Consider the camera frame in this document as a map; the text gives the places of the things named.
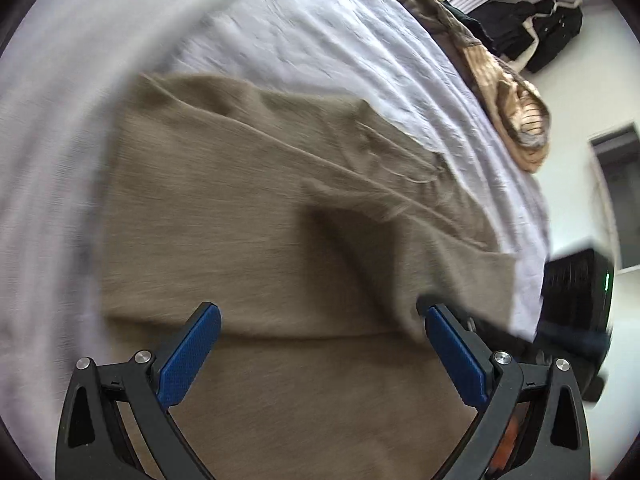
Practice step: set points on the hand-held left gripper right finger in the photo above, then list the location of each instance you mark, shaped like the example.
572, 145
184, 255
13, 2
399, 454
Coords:
455, 355

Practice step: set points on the dark framed wall panel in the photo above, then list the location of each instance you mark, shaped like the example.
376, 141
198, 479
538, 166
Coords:
620, 200

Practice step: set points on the black jacket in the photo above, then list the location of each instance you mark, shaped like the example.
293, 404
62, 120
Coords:
510, 25

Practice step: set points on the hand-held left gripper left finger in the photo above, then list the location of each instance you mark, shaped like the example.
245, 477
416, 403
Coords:
192, 355

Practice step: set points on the pale lavender embossed blanket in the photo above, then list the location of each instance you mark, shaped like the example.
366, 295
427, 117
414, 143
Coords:
325, 35

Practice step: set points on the tan striped clothes pile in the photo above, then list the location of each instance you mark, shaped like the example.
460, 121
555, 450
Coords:
490, 65

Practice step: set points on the taupe knit garment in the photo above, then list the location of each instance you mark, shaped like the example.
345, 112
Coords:
250, 210

